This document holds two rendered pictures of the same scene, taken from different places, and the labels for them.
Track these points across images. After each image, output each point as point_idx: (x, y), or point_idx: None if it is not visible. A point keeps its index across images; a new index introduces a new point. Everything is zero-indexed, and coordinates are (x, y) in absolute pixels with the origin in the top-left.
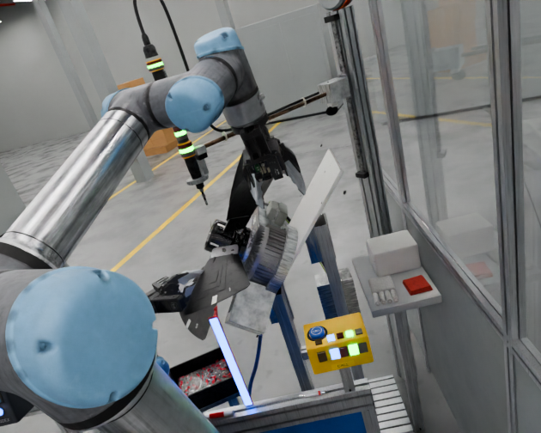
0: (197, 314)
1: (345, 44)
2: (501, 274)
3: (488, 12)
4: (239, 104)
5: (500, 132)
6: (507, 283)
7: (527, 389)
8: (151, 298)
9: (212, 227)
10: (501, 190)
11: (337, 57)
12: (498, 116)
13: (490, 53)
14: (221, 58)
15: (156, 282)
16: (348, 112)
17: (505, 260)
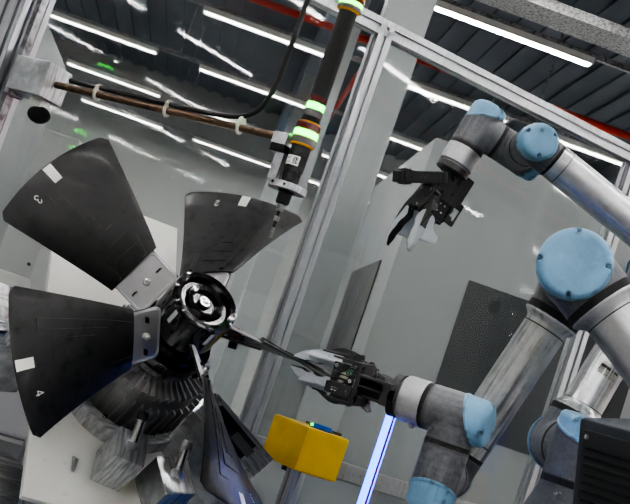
0: (240, 475)
1: (46, 15)
2: (269, 361)
3: (345, 140)
4: (448, 150)
5: (324, 227)
6: (276, 368)
7: (260, 483)
8: (388, 381)
9: (181, 289)
10: (306, 275)
11: (33, 26)
12: (326, 214)
13: (336, 168)
14: (469, 115)
15: (353, 362)
16: None
17: (283, 344)
